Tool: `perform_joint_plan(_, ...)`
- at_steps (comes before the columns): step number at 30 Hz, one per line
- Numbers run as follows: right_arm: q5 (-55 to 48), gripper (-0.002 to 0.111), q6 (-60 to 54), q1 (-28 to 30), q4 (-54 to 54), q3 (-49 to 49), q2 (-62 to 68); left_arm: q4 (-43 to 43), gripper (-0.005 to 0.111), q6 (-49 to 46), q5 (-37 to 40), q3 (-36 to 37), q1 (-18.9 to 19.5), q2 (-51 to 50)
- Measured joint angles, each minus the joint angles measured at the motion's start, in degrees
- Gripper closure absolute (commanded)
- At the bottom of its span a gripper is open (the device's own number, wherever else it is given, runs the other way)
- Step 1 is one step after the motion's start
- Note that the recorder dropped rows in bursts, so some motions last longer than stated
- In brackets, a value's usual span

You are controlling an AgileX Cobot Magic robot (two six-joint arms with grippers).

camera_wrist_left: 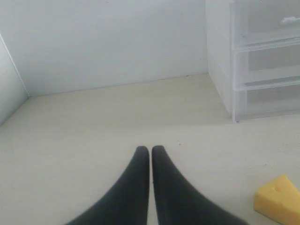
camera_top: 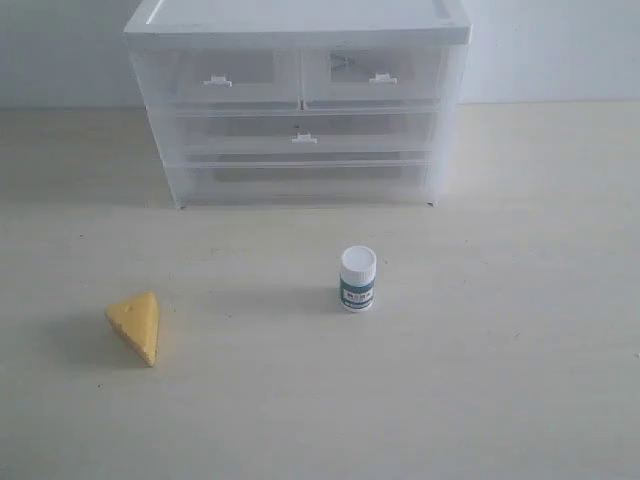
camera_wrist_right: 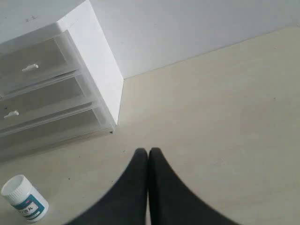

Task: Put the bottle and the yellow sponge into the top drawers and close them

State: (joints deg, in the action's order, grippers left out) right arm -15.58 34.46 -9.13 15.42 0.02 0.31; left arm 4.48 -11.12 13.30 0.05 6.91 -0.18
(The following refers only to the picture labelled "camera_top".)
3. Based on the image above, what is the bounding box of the wide clear drawer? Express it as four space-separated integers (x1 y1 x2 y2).
177 111 434 154
165 151 429 206

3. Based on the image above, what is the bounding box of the white plastic drawer cabinet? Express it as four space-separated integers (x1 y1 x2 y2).
124 0 472 207

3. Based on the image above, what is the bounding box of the middle wide clear drawer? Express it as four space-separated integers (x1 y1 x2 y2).
177 111 434 154

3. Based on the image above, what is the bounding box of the white pill bottle teal label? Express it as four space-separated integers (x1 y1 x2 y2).
339 245 377 312

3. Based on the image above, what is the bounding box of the bottom wide clear drawer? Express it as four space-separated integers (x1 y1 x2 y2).
165 151 429 206

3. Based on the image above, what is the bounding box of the yellow cheese wedge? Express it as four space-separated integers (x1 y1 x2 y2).
105 292 160 367

